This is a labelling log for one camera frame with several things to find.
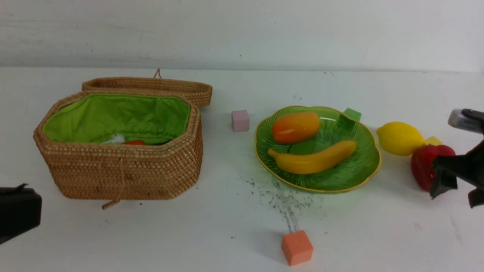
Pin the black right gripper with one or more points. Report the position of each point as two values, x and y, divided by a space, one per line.
468 167

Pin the red toy bell pepper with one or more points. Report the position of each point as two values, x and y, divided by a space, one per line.
421 163

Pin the yellow toy lemon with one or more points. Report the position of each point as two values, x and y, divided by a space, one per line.
399 138

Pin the yellow toy banana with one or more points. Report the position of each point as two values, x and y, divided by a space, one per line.
316 162

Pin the orange toy mango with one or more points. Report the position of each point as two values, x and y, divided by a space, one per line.
296 127

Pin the orange toy carrot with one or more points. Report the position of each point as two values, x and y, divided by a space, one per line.
135 143

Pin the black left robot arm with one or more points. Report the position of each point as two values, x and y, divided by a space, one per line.
20 211

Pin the yellow foam cube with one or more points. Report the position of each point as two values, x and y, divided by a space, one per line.
433 141

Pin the green foam cube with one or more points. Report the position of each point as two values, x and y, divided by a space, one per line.
353 114

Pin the green glass leaf plate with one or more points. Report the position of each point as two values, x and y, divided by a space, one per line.
355 171

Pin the orange foam cube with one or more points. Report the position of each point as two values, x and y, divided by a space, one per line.
297 248

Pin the pink foam cube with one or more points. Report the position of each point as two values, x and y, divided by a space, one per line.
240 120

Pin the woven wicker basket lid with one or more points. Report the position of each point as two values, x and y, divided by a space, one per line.
198 93

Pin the woven wicker basket green lining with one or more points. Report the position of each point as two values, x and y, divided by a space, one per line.
81 136

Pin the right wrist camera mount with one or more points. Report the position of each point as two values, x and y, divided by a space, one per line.
467 120

